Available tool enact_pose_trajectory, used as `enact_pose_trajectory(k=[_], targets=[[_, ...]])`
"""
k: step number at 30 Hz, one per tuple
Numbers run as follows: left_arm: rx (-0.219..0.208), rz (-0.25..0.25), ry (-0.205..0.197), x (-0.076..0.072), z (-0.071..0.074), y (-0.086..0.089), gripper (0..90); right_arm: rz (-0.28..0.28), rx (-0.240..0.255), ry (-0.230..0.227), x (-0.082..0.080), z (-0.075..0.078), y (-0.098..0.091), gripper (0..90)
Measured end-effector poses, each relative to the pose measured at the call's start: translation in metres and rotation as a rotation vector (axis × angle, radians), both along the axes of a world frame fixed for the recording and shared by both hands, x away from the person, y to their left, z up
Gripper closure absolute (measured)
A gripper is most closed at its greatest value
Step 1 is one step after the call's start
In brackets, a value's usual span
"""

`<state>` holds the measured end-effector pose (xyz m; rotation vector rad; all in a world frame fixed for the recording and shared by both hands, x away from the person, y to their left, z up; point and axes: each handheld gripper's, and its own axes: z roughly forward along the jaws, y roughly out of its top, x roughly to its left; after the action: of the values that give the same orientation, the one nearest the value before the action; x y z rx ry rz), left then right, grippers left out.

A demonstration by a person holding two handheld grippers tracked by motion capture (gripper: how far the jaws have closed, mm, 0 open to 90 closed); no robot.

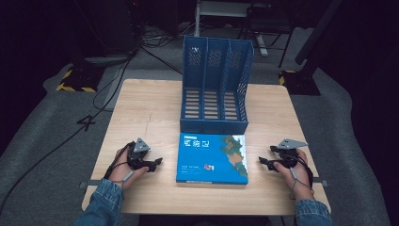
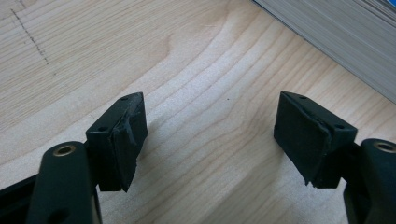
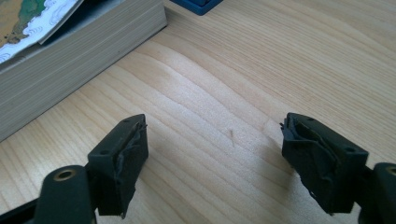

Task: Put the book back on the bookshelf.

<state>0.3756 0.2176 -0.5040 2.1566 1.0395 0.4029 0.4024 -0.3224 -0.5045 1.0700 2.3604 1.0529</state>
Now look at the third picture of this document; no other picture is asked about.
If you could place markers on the thick book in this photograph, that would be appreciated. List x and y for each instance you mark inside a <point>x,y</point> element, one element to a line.
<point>62,56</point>

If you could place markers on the illustrated card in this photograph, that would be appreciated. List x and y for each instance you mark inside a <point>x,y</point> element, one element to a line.
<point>31,18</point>

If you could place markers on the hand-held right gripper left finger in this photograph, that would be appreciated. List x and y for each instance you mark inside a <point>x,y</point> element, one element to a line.
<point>116,161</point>

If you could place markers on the blue plastic box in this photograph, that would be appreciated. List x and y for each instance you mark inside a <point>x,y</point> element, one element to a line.
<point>196,5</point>

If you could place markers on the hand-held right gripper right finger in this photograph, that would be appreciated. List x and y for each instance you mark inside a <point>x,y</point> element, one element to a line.
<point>323,168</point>

